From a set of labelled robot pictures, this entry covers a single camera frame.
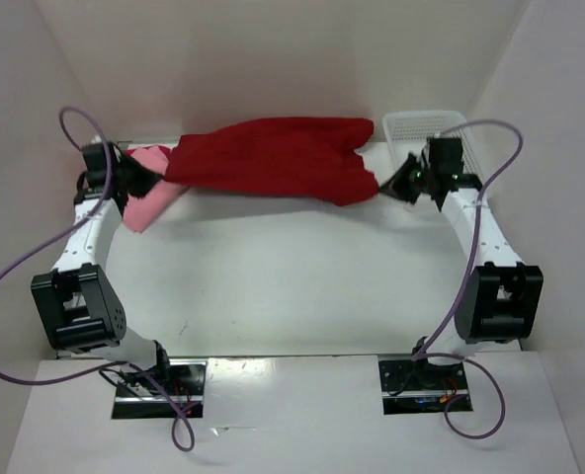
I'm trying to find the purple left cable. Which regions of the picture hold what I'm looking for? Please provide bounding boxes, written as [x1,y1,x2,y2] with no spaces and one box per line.
[0,106,198,453]

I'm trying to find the base mounting plate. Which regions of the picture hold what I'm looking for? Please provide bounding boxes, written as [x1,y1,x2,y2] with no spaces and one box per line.
[100,358,208,420]
[377,355,472,415]

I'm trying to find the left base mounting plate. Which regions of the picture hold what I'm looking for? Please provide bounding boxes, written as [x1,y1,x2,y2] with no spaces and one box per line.
[100,358,208,420]

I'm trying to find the dark red t-shirt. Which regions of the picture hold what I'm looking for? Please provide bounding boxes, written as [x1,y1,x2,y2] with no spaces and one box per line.
[164,117,379,206]

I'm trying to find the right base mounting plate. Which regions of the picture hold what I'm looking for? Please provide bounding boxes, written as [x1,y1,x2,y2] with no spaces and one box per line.
[377,355,472,415]

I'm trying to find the white plastic basket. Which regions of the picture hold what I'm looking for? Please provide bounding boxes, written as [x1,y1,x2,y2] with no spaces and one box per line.
[381,111,485,186]

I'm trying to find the light pink t-shirt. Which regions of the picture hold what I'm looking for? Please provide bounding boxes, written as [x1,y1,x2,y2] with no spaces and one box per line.
[123,145,185,233]

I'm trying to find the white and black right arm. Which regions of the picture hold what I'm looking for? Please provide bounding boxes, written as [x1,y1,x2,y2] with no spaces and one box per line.
[380,137,543,388]

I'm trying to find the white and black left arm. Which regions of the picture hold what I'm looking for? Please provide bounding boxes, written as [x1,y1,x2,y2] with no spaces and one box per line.
[31,144,174,395]

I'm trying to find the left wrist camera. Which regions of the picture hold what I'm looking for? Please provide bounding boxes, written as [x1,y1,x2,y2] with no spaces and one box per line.
[76,141,120,196]

